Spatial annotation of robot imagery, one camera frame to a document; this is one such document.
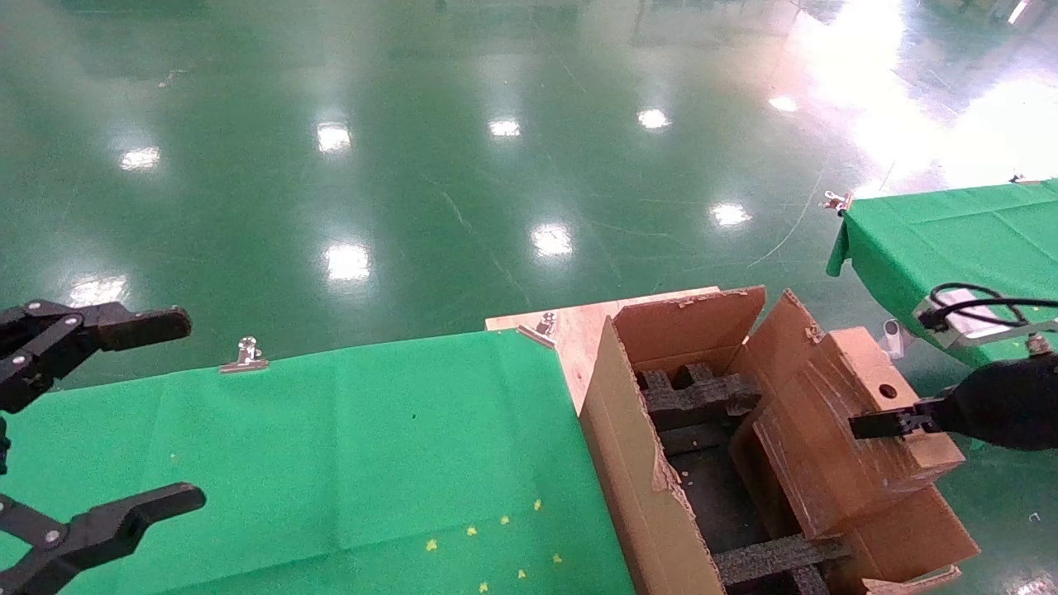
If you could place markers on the large open cardboard carton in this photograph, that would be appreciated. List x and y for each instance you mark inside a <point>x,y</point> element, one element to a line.
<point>628,463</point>

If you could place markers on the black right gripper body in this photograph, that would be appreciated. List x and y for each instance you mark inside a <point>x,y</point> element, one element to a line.
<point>1012,405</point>

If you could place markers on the black foam bottom sheet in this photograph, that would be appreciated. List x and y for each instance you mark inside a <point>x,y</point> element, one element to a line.
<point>715,496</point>

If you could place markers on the small cardboard box with hole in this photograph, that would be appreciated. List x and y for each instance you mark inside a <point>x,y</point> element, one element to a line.
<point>818,446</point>

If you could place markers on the small green table cloth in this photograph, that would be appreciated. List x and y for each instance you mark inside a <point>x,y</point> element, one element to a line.
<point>950,240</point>

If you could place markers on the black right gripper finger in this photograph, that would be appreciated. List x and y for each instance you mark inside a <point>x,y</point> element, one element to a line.
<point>897,424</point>

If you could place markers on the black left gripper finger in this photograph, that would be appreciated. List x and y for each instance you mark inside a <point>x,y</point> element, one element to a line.
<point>99,529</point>
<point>91,328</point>

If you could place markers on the large green table cloth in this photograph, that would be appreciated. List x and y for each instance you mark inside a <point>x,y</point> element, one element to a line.
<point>289,454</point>

